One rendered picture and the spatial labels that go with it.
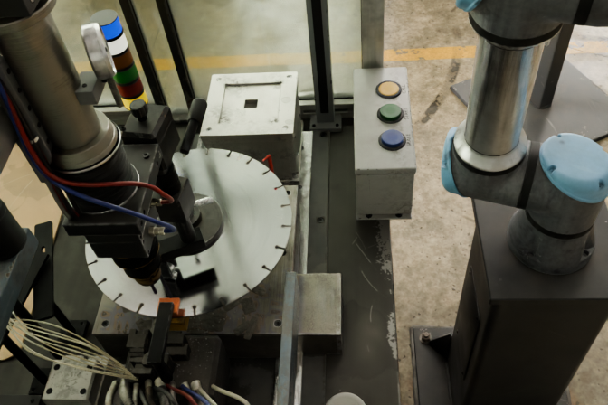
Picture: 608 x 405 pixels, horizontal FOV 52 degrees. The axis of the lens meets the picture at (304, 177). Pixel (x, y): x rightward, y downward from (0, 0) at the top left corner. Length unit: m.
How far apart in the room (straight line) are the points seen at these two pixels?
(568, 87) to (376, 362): 1.83
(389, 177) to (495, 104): 0.30
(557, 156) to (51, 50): 0.77
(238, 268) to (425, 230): 1.27
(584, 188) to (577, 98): 1.62
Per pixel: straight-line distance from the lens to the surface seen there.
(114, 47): 1.12
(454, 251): 2.11
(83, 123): 0.61
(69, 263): 1.31
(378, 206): 1.20
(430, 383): 1.87
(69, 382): 1.01
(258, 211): 1.01
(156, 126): 0.73
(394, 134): 1.16
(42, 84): 0.58
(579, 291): 1.20
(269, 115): 1.23
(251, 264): 0.95
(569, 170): 1.05
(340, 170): 1.32
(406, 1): 3.12
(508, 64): 0.86
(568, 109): 2.60
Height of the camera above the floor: 1.74
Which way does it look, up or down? 49 degrees down
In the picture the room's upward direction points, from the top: 7 degrees counter-clockwise
